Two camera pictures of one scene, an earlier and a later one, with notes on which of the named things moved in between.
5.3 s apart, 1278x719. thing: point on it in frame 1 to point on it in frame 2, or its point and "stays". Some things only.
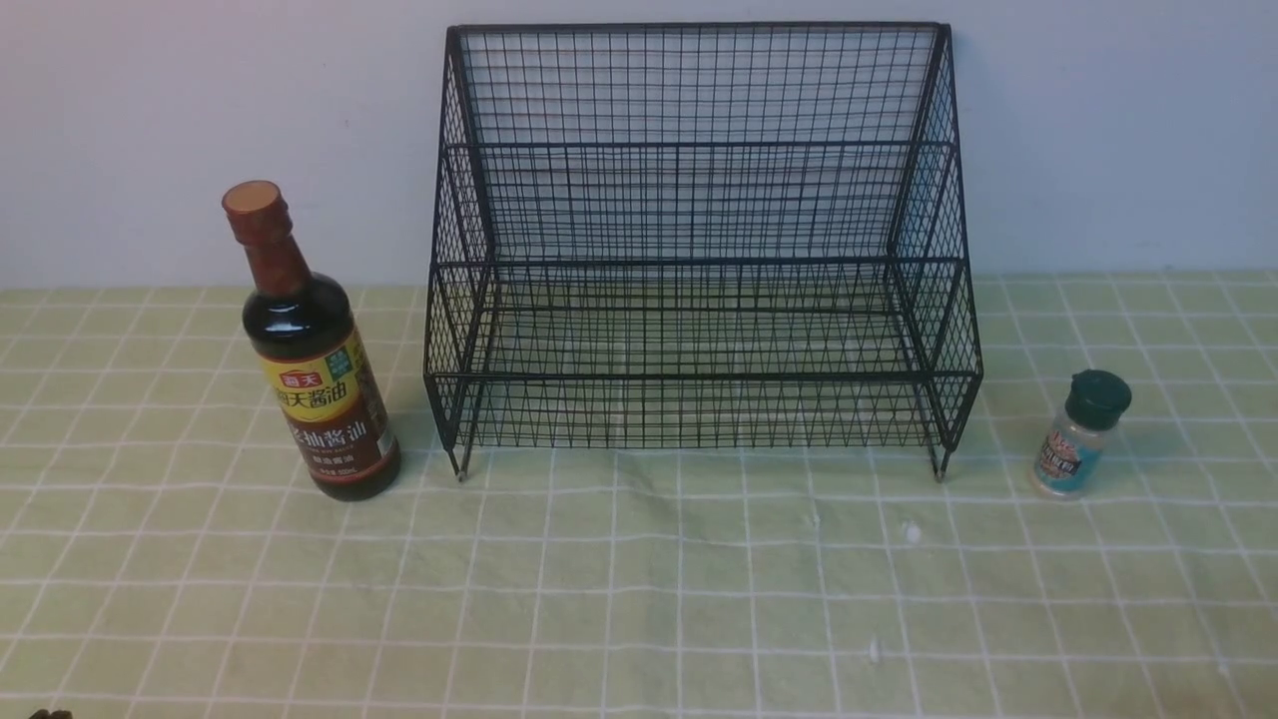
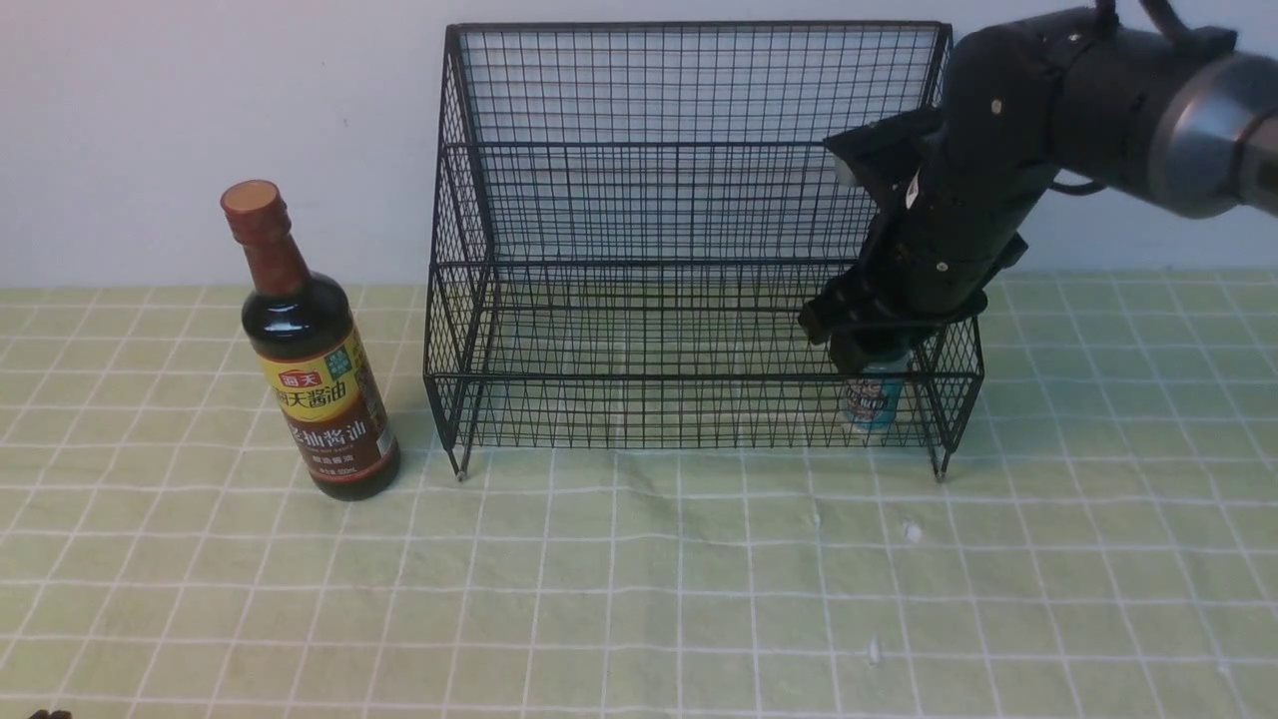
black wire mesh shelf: x=702 y=237 stays
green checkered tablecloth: x=161 y=556 stays
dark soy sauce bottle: x=314 y=359 stays
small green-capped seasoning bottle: x=1070 y=450 to x=874 y=393
